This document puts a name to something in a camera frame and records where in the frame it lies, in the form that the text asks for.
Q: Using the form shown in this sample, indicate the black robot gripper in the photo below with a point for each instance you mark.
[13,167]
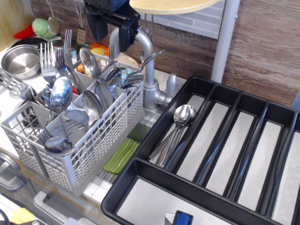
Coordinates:
[119,13]

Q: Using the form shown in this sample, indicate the large spoon middle compartment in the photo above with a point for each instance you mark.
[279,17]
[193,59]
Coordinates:
[92,105]

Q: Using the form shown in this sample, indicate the silver kitchen faucet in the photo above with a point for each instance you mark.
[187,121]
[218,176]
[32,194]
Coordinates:
[152,95]

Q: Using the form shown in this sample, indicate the stacked small spoons in tray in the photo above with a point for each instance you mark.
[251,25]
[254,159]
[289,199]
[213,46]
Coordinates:
[183,116]

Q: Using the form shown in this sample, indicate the forks right compartment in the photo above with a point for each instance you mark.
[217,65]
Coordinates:
[134,79]

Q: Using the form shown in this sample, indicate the large spoon left compartment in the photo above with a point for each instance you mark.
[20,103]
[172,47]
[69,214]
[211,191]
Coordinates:
[61,95]

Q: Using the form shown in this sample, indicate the large spoon front of basket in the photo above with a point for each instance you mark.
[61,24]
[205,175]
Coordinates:
[58,145]

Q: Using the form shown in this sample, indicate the stainless steel bowl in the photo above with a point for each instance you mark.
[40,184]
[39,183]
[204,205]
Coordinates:
[22,61]

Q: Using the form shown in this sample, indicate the steel fork left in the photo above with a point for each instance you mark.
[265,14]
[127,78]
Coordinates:
[47,63]

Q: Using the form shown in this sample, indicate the small steel spoon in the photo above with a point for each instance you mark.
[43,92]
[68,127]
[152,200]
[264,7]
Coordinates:
[113,79]

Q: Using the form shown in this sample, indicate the fork front compartment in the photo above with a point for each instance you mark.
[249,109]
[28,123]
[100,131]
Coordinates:
[67,128]

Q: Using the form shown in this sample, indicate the blue object at bottom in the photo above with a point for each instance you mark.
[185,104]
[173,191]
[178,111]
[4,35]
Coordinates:
[182,218]

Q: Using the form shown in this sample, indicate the tall steel fork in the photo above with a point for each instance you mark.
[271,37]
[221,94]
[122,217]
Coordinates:
[68,60]

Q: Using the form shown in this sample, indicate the hanging round skimmer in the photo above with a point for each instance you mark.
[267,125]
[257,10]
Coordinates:
[53,24]

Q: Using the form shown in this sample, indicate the hanging wooden spatula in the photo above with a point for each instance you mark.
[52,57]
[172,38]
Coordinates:
[81,33]

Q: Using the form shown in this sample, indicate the large spoon compartment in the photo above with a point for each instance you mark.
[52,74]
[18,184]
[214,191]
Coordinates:
[61,95]
[92,105]

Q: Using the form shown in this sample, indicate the fork lying far left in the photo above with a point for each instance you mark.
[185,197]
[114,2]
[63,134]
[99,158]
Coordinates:
[16,86]

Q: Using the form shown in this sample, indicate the light wooden shelf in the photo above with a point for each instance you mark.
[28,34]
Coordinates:
[170,7]

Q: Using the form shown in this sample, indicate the black cutlery tray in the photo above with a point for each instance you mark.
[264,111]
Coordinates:
[238,163]

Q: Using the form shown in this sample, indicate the tall spoon back compartment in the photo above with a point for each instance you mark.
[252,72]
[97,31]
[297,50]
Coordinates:
[90,62]

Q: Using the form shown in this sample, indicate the white shelf post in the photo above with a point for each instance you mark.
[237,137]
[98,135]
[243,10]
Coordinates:
[230,15]

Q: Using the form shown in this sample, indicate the grey plastic cutlery basket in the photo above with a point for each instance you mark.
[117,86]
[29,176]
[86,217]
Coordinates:
[92,146]

